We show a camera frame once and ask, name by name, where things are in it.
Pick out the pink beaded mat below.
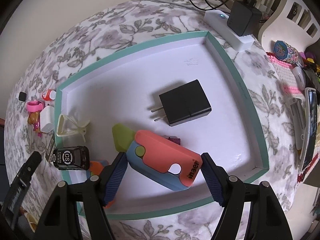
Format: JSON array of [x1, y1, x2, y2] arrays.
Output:
[[266, 52, 308, 95]]

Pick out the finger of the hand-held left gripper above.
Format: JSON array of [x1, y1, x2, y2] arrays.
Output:
[[17, 151, 42, 183]]

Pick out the white wall charger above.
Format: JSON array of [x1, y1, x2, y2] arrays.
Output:
[[40, 106, 56, 133]]

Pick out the floral grey white blanket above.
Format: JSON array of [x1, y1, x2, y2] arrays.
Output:
[[4, 0, 308, 240]]

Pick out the white furniture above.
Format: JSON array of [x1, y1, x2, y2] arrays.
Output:
[[257, 0, 320, 55]]

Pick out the silver hair clip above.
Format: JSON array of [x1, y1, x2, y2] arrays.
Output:
[[290, 97, 307, 150]]

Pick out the coral blue toy knife green blade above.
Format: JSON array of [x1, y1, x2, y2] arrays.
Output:
[[112, 123, 203, 192]]

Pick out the gold patterned lighter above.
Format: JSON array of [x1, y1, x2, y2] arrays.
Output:
[[46, 137, 58, 164]]

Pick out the teal white box lid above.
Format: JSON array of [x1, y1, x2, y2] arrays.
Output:
[[55, 30, 270, 221]]

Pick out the white-framed phone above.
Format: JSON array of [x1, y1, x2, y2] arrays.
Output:
[[300, 87, 320, 172]]

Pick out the black wall charger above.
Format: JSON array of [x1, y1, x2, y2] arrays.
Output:
[[151, 79, 212, 127]]

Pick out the white oval object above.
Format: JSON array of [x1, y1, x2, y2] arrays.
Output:
[[292, 66, 307, 90]]

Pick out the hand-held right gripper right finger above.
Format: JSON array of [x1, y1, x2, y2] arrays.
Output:
[[200, 152, 294, 240]]

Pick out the black toy car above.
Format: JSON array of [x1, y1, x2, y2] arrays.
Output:
[[53, 145, 90, 172]]

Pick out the black power adapter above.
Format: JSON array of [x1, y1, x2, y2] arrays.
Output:
[[226, 0, 262, 37]]

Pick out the white power strip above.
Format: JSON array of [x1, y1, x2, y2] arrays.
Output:
[[204, 10, 254, 53]]

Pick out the colourful round tin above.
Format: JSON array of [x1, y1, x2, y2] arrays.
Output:
[[272, 39, 299, 64]]

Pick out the white cable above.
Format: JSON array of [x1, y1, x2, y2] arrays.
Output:
[[140, 0, 208, 12]]

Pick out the cream plastic clip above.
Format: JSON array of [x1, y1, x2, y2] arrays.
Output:
[[56, 114, 91, 143]]

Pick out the pink toy dog figure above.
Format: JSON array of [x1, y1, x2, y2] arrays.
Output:
[[26, 100, 45, 138]]

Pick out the small red white bottle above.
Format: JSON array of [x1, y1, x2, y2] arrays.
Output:
[[41, 89, 57, 107]]

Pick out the black mesh item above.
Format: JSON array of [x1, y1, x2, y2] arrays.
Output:
[[304, 67, 320, 90]]

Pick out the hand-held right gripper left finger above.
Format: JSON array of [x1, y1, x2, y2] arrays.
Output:
[[34, 151, 128, 240]]

